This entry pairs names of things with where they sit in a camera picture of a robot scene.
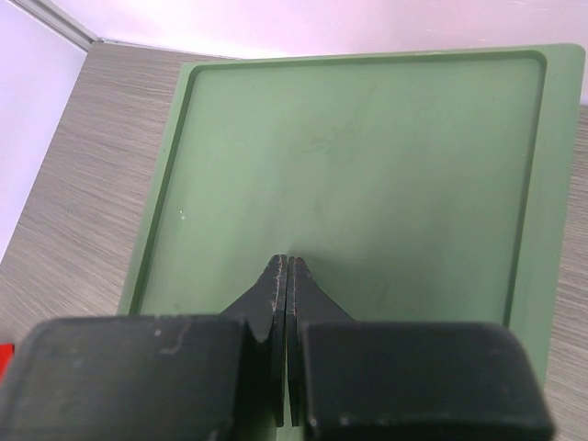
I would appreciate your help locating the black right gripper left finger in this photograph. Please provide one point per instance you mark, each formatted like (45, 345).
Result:
(184, 377)

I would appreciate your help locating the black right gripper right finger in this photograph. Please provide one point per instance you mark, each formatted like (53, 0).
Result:
(353, 380)

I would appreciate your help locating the red cube block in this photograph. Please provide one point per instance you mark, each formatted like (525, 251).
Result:
(7, 351)

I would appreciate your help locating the green drawer cabinet shell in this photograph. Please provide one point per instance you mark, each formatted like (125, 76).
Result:
(417, 186)

